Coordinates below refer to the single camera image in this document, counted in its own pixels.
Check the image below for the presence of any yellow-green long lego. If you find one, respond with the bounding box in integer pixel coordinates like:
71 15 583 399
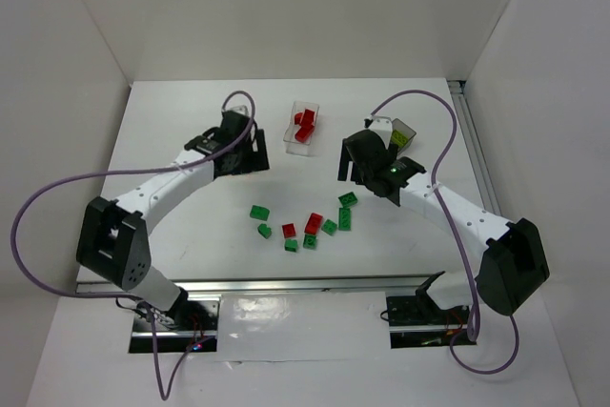
390 130 410 148

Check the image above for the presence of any dark smoked plastic container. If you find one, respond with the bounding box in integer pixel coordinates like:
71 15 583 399
390 118 417 153

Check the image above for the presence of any clear plastic container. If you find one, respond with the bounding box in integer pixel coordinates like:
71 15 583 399
283 101 319 156

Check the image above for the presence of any red long lego brick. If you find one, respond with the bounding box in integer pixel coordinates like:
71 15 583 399
295 126 315 144

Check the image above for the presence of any green notched lego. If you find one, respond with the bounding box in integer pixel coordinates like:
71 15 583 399
257 223 273 239

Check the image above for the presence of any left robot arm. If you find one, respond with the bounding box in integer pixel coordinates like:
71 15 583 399
76 106 269 329

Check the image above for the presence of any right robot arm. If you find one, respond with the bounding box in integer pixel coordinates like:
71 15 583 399
337 129 550 316

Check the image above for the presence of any green lego with holes right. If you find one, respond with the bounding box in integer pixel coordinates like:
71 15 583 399
338 192 358 208

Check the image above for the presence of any green lego with holes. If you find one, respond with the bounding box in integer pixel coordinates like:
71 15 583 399
303 234 317 250
338 192 358 208

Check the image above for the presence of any green long lego right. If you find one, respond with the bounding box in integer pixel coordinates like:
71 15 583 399
337 207 352 231

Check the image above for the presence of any green small lego right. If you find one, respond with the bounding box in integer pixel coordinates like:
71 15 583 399
321 218 337 235

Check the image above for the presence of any green small lego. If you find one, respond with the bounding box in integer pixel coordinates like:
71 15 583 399
284 238 299 253
321 218 337 235

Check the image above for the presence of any red small lego brick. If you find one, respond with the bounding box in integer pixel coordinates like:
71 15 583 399
281 223 296 239

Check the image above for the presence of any green small lego bottom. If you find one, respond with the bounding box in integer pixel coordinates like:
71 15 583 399
284 238 299 253

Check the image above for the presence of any green lego with holes bottom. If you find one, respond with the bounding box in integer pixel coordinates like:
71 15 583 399
303 234 317 250

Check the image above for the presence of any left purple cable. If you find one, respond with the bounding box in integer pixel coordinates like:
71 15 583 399
9 91 256 401

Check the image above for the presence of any aluminium right rail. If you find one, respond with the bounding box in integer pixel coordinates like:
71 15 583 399
447 80 500 214

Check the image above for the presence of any aluminium rail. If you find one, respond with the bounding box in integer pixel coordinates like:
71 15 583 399
75 275 447 296
447 80 500 214

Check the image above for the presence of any aluminium front rail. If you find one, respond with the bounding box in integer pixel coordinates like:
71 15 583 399
75 275 447 296

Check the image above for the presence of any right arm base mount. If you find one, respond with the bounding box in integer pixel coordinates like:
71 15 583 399
379 295 473 349

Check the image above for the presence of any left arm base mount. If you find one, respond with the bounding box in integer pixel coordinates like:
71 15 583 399
115 295 220 354

